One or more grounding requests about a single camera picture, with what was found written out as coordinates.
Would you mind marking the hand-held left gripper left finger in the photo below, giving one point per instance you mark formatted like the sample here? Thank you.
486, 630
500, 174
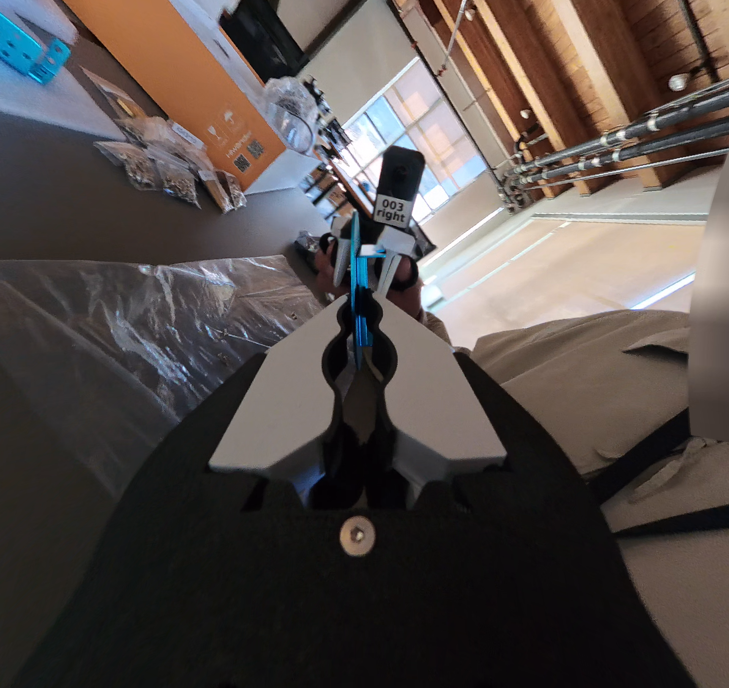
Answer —
273, 415

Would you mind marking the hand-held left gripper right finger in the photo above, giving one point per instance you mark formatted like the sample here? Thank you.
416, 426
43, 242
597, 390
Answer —
441, 409

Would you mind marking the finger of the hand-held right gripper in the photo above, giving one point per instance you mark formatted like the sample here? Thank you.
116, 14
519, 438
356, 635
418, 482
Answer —
341, 261
388, 269

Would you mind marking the blue metal servo bracket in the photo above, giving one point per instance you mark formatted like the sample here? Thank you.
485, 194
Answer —
373, 252

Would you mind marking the blue round metal plate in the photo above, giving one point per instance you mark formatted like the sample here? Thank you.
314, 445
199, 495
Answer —
357, 301

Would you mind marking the clear plastic bag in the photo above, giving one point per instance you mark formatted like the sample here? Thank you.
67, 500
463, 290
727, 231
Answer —
142, 329

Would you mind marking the person's right forearm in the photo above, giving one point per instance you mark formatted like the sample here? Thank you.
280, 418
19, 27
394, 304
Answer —
435, 329

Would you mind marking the person's right hand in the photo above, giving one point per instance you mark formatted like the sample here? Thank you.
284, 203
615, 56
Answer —
411, 301

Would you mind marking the gridded window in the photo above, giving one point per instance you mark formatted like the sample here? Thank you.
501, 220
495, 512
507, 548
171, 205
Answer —
421, 130

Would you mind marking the person's beige jacket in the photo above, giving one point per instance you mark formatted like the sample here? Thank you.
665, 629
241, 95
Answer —
569, 386

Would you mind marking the bubble wrap bundle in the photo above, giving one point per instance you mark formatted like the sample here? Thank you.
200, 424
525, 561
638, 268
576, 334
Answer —
290, 113

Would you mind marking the pile of screw bags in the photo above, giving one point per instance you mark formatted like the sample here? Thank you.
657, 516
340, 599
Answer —
165, 170

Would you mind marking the black monitor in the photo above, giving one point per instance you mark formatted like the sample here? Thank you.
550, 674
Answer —
262, 33

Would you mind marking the black ceiling pipes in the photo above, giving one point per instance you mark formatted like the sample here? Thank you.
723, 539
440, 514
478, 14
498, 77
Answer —
626, 150

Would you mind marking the orange white cardboard box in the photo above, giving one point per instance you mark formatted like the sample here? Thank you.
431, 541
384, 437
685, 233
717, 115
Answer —
159, 45

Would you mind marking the white foam sheet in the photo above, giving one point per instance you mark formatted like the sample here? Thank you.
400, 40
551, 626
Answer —
51, 101

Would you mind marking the long blue perforated bracket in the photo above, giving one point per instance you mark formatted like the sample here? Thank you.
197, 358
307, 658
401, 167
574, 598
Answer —
23, 47

